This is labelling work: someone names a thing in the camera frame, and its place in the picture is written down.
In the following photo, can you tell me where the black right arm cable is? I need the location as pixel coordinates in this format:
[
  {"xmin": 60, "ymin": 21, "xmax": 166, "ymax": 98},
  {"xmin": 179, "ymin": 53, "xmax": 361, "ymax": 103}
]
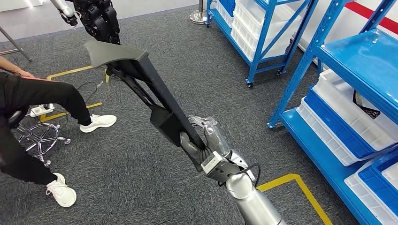
[{"xmin": 239, "ymin": 163, "xmax": 261, "ymax": 187}]

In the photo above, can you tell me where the long black plastic car part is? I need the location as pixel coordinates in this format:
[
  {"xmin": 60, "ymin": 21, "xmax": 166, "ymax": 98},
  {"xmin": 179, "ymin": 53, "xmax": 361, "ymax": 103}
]
[{"xmin": 84, "ymin": 39, "xmax": 207, "ymax": 150}]

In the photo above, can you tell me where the yellow floor tape square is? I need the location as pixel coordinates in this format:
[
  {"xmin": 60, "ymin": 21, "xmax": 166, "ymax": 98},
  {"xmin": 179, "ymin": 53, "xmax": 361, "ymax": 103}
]
[{"xmin": 39, "ymin": 65, "xmax": 111, "ymax": 123}]

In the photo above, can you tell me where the blue plastic bin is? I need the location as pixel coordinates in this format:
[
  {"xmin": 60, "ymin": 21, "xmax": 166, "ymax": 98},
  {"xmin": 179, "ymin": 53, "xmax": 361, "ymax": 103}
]
[
  {"xmin": 357, "ymin": 150, "xmax": 398, "ymax": 215},
  {"xmin": 303, "ymin": 86, "xmax": 398, "ymax": 159},
  {"xmin": 218, "ymin": 0, "xmax": 237, "ymax": 17}
]

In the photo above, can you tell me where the chrome swivel stool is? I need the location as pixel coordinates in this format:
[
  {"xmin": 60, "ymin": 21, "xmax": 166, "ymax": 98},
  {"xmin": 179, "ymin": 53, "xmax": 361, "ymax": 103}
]
[{"xmin": 12, "ymin": 122, "xmax": 71, "ymax": 168}]

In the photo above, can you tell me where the person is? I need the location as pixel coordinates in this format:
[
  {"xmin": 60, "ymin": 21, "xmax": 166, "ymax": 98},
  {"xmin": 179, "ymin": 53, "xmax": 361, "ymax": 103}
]
[{"xmin": 0, "ymin": 55, "xmax": 118, "ymax": 208}]

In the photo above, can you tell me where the black part in bin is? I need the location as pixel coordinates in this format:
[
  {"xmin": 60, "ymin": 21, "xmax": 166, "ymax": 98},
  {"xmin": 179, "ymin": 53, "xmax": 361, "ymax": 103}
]
[{"xmin": 352, "ymin": 89, "xmax": 382, "ymax": 120}]

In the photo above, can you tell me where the chrome stanchion post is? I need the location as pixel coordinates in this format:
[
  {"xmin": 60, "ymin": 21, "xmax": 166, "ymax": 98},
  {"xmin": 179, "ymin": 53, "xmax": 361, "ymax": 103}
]
[{"xmin": 190, "ymin": 0, "xmax": 209, "ymax": 25}]

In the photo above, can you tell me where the white car with red stripe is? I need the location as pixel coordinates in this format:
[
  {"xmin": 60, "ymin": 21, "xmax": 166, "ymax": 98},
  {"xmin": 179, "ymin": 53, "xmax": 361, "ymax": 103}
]
[{"xmin": 295, "ymin": 0, "xmax": 398, "ymax": 70}]

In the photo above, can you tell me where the black humanoid robot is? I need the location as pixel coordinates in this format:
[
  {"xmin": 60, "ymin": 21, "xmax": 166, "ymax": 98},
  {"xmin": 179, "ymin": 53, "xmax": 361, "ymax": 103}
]
[{"xmin": 49, "ymin": 0, "xmax": 122, "ymax": 45}]

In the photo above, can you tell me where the white power strip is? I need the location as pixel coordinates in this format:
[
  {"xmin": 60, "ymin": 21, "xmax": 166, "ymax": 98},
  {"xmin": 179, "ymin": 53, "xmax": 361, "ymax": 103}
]
[{"xmin": 29, "ymin": 103, "xmax": 56, "ymax": 118}]

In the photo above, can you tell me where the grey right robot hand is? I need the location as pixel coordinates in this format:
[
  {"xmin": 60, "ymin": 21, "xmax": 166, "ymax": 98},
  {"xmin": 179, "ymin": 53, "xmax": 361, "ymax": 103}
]
[{"xmin": 179, "ymin": 115, "xmax": 233, "ymax": 163}]

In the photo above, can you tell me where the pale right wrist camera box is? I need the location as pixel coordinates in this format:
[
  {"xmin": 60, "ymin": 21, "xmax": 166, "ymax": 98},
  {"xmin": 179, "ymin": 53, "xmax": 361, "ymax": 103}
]
[{"xmin": 200, "ymin": 151, "xmax": 242, "ymax": 184}]

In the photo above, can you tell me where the blue metal shelf rack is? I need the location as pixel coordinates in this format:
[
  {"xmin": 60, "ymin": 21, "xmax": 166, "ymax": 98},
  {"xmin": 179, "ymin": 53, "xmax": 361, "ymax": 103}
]
[
  {"xmin": 205, "ymin": 0, "xmax": 312, "ymax": 89},
  {"xmin": 267, "ymin": 0, "xmax": 398, "ymax": 225}
]

